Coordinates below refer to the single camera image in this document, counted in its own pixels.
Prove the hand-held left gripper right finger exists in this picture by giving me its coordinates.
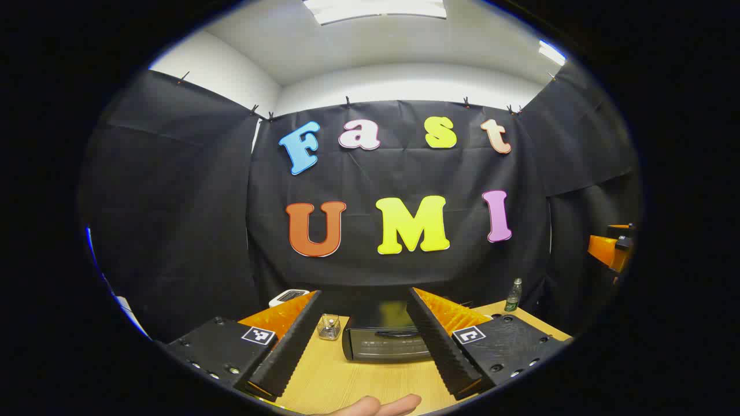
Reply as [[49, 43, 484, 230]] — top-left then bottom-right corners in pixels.
[[406, 287, 572, 401]]

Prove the small wire basket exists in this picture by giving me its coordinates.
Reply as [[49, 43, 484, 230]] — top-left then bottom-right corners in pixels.
[[317, 314, 342, 341]]

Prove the black electric oven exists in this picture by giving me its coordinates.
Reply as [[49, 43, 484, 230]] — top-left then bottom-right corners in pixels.
[[342, 300, 440, 363]]

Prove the small ceiling light panel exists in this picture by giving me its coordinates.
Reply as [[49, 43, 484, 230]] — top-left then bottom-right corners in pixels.
[[539, 39, 567, 66]]

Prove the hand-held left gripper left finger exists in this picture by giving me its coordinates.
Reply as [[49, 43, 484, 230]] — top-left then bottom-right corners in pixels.
[[165, 290, 323, 403]]

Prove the clear plastic water bottle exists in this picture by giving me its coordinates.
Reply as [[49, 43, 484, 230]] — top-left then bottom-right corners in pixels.
[[505, 278, 523, 313]]

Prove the white toaster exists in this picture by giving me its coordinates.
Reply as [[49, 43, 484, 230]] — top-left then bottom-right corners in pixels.
[[269, 289, 310, 308]]

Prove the large ceiling light panel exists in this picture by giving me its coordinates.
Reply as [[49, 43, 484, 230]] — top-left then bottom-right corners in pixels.
[[302, 0, 447, 25]]

